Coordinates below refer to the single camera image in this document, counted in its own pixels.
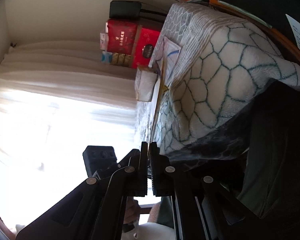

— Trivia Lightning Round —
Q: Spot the round wooden table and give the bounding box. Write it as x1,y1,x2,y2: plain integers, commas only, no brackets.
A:
207,0,300,67

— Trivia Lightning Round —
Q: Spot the face mask pack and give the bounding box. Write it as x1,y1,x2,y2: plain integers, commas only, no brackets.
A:
154,36,183,85

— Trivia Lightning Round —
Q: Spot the yellow checkered packet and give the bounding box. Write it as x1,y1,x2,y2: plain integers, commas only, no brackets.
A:
147,59,171,157

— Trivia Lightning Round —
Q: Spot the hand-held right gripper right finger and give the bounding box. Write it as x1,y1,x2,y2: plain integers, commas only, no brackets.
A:
149,141,278,240

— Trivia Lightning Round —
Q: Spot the stone pattern blanket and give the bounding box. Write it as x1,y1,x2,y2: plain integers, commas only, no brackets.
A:
135,2,300,165

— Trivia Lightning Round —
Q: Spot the black speaker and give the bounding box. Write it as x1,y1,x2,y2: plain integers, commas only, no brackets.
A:
109,0,142,19

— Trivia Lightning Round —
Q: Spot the person's left hand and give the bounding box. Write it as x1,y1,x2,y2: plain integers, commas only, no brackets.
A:
124,197,141,232

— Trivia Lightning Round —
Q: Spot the pink white packet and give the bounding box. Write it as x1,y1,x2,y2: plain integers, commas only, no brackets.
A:
99,31,109,50

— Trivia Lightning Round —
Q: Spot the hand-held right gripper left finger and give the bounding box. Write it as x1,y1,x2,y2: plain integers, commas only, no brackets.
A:
16,141,148,240

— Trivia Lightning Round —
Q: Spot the cream curtain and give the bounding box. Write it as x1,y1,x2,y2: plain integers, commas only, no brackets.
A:
0,40,140,230

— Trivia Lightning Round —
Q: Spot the black speaker stand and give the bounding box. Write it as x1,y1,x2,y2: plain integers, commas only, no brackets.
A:
140,9,169,18

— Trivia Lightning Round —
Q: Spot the blue tissue packet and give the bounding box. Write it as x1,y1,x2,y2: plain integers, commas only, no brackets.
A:
101,51,113,64

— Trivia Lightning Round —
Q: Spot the red gift box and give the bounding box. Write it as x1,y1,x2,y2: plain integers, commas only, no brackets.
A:
131,26,162,69

